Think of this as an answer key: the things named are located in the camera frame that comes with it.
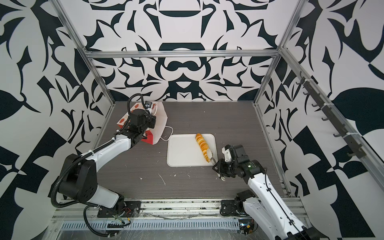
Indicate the white red paper bag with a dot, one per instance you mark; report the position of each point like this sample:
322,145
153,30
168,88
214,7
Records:
157,109

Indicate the long striped fake bread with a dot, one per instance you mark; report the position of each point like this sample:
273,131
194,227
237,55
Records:
203,145

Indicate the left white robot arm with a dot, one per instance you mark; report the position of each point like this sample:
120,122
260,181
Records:
78,182

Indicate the aluminium frame rail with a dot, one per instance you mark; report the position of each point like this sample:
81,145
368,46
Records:
174,208

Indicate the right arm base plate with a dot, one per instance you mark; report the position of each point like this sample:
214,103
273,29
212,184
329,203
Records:
229,207

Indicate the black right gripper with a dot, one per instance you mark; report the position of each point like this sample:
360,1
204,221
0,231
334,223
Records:
220,168

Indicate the white plastic tray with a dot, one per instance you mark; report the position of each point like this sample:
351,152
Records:
184,151

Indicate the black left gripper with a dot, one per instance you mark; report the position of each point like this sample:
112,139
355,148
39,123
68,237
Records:
153,119

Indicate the wall hook rack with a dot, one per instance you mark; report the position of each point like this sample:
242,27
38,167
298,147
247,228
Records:
333,116

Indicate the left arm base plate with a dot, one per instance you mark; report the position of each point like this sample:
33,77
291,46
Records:
127,209

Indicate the small electronics board with wires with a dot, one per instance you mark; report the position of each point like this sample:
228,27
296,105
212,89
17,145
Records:
246,226

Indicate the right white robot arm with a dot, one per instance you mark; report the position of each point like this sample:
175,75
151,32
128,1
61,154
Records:
261,202

